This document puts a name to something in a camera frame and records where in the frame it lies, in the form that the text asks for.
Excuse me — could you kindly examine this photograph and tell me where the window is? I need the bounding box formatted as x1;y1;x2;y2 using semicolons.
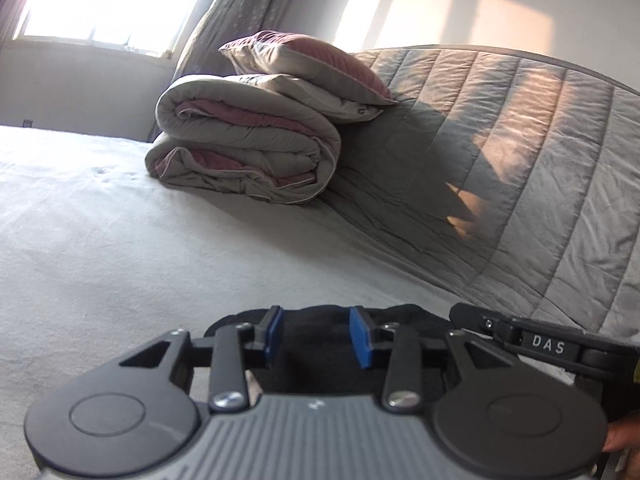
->
9;0;198;58

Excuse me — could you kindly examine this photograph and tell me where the grey pink pillow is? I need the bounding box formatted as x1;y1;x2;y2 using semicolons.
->
218;30;396;124

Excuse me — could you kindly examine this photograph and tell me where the grey bed sheet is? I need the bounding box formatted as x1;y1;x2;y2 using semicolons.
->
1;127;454;419

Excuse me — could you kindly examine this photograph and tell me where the person's right hand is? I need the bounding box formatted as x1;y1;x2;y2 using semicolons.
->
603;414;640;480

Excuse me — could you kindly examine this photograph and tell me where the black t-shirt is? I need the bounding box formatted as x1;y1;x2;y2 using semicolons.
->
204;304;454;403

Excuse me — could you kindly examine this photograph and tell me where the grey curtain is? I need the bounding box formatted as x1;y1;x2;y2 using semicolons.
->
174;0;290;79

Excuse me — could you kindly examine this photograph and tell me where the folded grey pink duvet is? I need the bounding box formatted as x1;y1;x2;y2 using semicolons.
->
144;72;343;206

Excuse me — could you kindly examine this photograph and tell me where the grey quilted headboard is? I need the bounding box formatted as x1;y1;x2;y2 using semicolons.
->
323;46;639;340

